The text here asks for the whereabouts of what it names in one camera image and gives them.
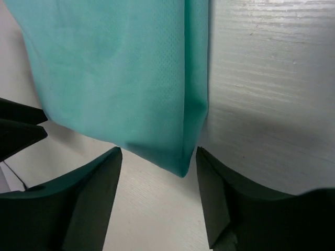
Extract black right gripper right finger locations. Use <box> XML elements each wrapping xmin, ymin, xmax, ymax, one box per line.
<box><xmin>196</xmin><ymin>147</ymin><xmax>334</xmax><ymax>250</ymax></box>

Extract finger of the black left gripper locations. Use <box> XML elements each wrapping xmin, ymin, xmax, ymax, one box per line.
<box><xmin>1</xmin><ymin>119</ymin><xmax>48</xmax><ymax>162</ymax></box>
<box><xmin>0</xmin><ymin>98</ymin><xmax>48</xmax><ymax>123</ymax></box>

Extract teal t shirt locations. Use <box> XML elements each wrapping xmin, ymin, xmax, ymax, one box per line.
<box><xmin>5</xmin><ymin>1</ymin><xmax>209</xmax><ymax>177</ymax></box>

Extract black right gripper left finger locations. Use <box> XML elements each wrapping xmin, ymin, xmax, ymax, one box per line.
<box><xmin>1</xmin><ymin>147</ymin><xmax>122</xmax><ymax>250</ymax></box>

